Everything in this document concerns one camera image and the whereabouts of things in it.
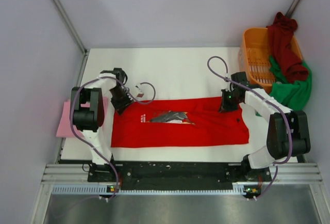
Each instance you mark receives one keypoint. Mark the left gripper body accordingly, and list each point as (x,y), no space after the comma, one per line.
(120,98)

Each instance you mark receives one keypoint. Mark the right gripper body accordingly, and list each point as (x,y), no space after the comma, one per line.
(229,102)

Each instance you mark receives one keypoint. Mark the red teddy bear t-shirt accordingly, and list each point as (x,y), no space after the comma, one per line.
(178,123)

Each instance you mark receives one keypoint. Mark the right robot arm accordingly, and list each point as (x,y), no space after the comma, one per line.
(288,133)

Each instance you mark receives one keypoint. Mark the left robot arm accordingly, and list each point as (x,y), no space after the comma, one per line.
(87,113)

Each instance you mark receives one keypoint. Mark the orange plastic basket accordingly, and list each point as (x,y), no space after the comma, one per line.
(253,57)

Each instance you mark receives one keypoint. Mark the folded pink t-shirt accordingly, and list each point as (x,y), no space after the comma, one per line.
(64,130)

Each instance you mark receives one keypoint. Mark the green t-shirt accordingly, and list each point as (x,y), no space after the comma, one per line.
(293,95)

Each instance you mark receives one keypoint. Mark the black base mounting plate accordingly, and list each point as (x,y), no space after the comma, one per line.
(177,175)

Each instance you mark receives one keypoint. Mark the dark red t-shirt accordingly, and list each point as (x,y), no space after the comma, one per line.
(280,34)

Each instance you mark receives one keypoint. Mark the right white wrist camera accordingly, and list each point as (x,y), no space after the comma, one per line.
(227,75)

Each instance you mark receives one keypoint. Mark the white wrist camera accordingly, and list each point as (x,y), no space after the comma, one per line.
(227,75)
(138,90)

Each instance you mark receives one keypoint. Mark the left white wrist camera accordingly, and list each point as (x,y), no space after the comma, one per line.
(138,90)

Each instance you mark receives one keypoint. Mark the aluminium frame rail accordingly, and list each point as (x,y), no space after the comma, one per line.
(289,173)

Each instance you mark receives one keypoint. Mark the grey slotted cable duct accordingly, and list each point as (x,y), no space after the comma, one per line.
(109,190)

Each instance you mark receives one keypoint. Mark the left corner aluminium post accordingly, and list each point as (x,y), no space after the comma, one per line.
(69,26)

